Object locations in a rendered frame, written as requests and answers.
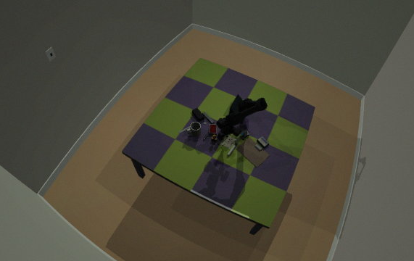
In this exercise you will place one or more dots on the dark grey mug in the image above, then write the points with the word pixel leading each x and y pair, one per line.
pixel 195 129

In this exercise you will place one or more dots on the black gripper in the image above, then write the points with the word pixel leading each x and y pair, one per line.
pixel 235 131

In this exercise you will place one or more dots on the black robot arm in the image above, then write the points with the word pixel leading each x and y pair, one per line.
pixel 234 118

